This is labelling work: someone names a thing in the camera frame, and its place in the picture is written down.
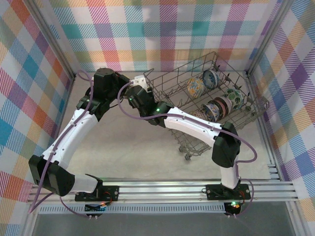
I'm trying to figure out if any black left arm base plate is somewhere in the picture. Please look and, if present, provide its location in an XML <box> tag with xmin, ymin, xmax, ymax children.
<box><xmin>74</xmin><ymin>185</ymin><xmax>121</xmax><ymax>203</ymax></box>

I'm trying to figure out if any orange blue flower bowl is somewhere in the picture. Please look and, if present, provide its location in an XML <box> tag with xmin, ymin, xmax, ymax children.
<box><xmin>187</xmin><ymin>77</ymin><xmax>205</xmax><ymax>98</ymax></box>

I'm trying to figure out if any right controller board with LEDs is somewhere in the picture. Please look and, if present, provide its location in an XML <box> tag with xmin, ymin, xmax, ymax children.
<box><xmin>224</xmin><ymin>201</ymin><xmax>243</xmax><ymax>216</ymax></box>

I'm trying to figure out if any green leaf pattern bowl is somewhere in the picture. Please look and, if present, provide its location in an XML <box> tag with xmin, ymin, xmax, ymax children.
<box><xmin>223</xmin><ymin>88</ymin><xmax>244</xmax><ymax>110</ymax></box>

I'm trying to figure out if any aluminium frame post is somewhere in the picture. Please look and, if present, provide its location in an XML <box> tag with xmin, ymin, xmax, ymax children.
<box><xmin>245</xmin><ymin>0</ymin><xmax>296</xmax><ymax>77</ymax></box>
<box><xmin>23</xmin><ymin>0</ymin><xmax>77</xmax><ymax>81</ymax></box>

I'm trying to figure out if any white slotted cable duct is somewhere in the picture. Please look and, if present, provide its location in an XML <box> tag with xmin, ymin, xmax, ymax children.
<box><xmin>39</xmin><ymin>205</ymin><xmax>227</xmax><ymax>214</ymax></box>

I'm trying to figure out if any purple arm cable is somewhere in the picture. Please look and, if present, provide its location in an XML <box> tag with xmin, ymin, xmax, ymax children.
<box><xmin>27</xmin><ymin>70</ymin><xmax>94</xmax><ymax>219</ymax></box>
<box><xmin>117</xmin><ymin>82</ymin><xmax>258</xmax><ymax>218</ymax></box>

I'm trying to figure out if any aluminium mounting rail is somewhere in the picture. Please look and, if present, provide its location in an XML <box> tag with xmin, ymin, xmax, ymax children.
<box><xmin>26</xmin><ymin>178</ymin><xmax>298</xmax><ymax>205</ymax></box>

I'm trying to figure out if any controller board with leds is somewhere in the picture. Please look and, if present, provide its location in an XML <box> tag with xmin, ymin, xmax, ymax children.
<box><xmin>224</xmin><ymin>201</ymin><xmax>243</xmax><ymax>216</ymax></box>
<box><xmin>84</xmin><ymin>201</ymin><xmax>107</xmax><ymax>214</ymax></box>

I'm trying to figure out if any grey wire dish rack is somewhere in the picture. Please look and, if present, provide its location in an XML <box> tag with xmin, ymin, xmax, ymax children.
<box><xmin>143</xmin><ymin>51</ymin><xmax>270</xmax><ymax>161</ymax></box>

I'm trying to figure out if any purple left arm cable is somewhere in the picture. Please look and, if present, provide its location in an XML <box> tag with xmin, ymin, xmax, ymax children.
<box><xmin>27</xmin><ymin>70</ymin><xmax>94</xmax><ymax>219</ymax></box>

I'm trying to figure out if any clear pink glass bowl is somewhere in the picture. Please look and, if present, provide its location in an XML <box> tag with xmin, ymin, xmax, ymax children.
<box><xmin>213</xmin><ymin>95</ymin><xmax>233</xmax><ymax>115</ymax></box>

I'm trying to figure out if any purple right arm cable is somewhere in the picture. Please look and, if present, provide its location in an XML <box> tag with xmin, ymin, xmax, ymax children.
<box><xmin>117</xmin><ymin>82</ymin><xmax>258</xmax><ymax>218</ymax></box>

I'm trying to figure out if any left controller board with LEDs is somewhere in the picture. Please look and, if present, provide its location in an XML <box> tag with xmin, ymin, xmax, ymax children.
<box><xmin>84</xmin><ymin>201</ymin><xmax>107</xmax><ymax>214</ymax></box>

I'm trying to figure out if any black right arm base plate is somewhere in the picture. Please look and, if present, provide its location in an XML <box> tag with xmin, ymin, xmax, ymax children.
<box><xmin>205</xmin><ymin>183</ymin><xmax>252</xmax><ymax>201</ymax></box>

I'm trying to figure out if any blue white pattern bowl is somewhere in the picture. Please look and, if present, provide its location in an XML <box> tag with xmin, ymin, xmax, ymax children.
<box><xmin>202</xmin><ymin>68</ymin><xmax>220</xmax><ymax>89</ymax></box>

